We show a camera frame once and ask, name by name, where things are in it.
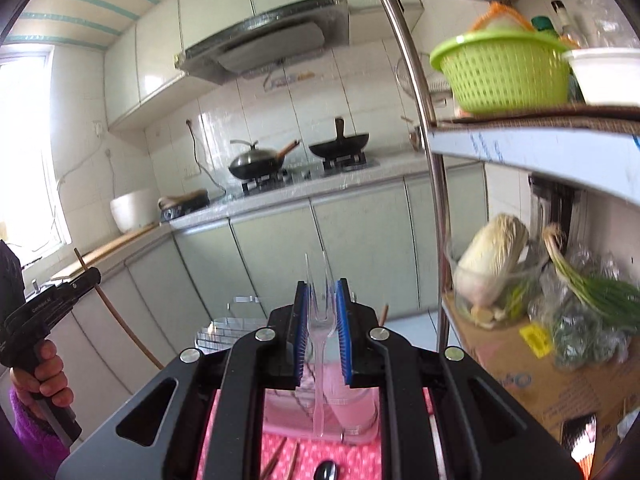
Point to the metal shelf rack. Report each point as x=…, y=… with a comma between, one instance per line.
x=425, y=110

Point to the cardboard sheet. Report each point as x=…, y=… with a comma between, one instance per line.
x=500, y=375

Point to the brown shelf mat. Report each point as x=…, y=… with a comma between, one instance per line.
x=550, y=119

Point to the ginger pieces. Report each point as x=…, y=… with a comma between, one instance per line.
x=482, y=316

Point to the white rice cooker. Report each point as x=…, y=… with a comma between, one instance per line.
x=132, y=210

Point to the plastic bag of greens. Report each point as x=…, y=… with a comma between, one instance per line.
x=580, y=340

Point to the black frying pan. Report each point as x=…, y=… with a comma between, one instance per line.
x=340, y=147

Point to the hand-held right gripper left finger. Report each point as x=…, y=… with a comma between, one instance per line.
x=300, y=340

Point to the yellow tag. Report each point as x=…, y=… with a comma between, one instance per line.
x=535, y=340

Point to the person's left hand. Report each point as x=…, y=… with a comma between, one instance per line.
x=52, y=367

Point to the wooden cutting board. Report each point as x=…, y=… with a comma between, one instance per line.
x=115, y=245

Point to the green plastic basket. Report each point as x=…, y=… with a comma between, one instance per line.
x=500, y=75

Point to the pale green wall cabinets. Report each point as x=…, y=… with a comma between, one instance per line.
x=210, y=5

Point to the gas stove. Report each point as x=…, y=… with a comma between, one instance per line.
x=300, y=177

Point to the glass bottle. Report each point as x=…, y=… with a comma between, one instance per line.
x=565, y=22

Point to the black wok with lid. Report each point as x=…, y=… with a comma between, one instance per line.
x=255, y=162

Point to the person's left forearm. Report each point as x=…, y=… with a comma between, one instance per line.
x=30, y=440

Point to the pink polka dot towel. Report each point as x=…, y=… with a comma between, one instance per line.
x=360, y=465

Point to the white wall socket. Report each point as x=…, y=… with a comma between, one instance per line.
x=190, y=172
x=100, y=129

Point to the white bowl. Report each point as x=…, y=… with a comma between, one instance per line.
x=605, y=77

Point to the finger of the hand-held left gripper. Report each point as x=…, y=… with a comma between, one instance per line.
x=80, y=285

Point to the pale green base cabinets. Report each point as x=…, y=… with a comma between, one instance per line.
x=280, y=250

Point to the green capped bottle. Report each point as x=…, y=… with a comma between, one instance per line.
x=542, y=25

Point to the clear plastic fork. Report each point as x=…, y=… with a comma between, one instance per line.
x=319, y=320

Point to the black induction cooker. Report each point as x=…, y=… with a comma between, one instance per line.
x=185, y=207

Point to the napa cabbage in clear bowl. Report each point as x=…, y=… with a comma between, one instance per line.
x=520, y=280

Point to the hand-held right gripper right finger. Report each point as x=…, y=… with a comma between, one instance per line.
x=343, y=340

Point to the clear wall shelf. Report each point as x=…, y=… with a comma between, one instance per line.
x=287, y=80

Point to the smartphone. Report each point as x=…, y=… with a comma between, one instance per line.
x=577, y=437

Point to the metal spoon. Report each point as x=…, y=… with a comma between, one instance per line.
x=326, y=471

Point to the window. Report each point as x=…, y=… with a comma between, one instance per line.
x=25, y=135

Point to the steel range hood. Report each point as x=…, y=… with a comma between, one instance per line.
x=270, y=35

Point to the black blender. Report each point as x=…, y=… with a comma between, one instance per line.
x=560, y=205

